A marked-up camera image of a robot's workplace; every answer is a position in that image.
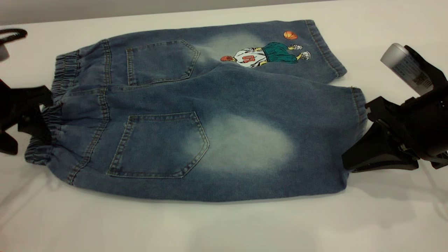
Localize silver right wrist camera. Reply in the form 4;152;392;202
380;43;435;96

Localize blue denim shorts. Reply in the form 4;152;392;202
24;19;368;203

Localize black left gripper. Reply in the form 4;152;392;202
0;80;53;155

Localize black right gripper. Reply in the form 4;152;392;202
342;45;448;173

